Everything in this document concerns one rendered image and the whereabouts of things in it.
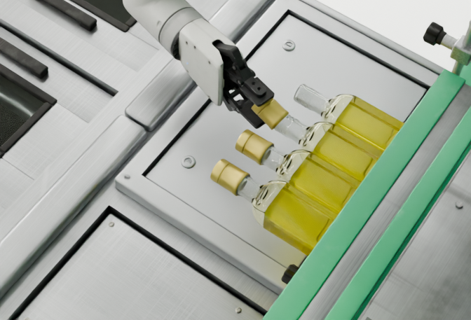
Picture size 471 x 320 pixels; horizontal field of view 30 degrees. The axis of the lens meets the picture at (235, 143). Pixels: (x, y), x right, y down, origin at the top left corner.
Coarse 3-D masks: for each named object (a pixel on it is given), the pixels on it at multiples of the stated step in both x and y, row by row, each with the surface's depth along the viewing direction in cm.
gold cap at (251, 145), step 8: (240, 136) 122; (248, 136) 122; (256, 136) 122; (240, 144) 122; (248, 144) 121; (256, 144) 121; (264, 144) 121; (272, 144) 123; (240, 152) 123; (248, 152) 122; (256, 152) 121; (264, 152) 121; (256, 160) 122
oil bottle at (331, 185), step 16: (288, 160) 119; (304, 160) 119; (320, 160) 119; (288, 176) 118; (304, 176) 117; (320, 176) 117; (336, 176) 117; (352, 176) 117; (304, 192) 117; (320, 192) 116; (336, 192) 116; (352, 192) 116; (336, 208) 115
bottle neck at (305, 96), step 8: (304, 88) 127; (312, 88) 127; (296, 96) 127; (304, 96) 126; (312, 96) 126; (320, 96) 126; (304, 104) 127; (312, 104) 126; (320, 104) 126; (320, 112) 126
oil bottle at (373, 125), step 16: (336, 96) 125; (352, 96) 124; (336, 112) 123; (352, 112) 123; (368, 112) 123; (384, 112) 123; (352, 128) 122; (368, 128) 122; (384, 128) 122; (400, 128) 122; (384, 144) 120
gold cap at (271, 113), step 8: (264, 104) 124; (272, 104) 124; (256, 112) 125; (264, 112) 124; (272, 112) 124; (280, 112) 124; (288, 112) 125; (264, 120) 125; (272, 120) 124; (280, 120) 124; (272, 128) 125
